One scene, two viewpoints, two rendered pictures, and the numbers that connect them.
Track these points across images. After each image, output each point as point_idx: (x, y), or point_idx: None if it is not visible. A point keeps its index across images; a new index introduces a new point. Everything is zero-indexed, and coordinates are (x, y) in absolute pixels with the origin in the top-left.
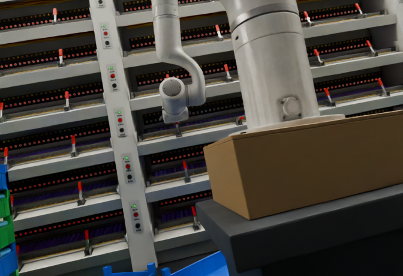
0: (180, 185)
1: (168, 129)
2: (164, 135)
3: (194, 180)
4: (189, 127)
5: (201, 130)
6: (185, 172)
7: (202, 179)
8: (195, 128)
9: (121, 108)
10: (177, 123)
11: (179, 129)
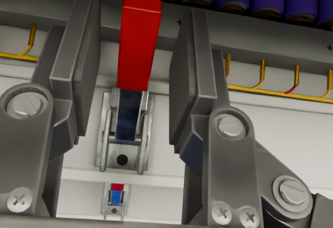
0: (83, 218)
1: (49, 15)
2: (5, 66)
3: (140, 203)
4: (233, 51)
5: (296, 111)
6: (111, 195)
7: (167, 215)
8: (272, 64)
9: None
10: (142, 87)
11: (137, 127)
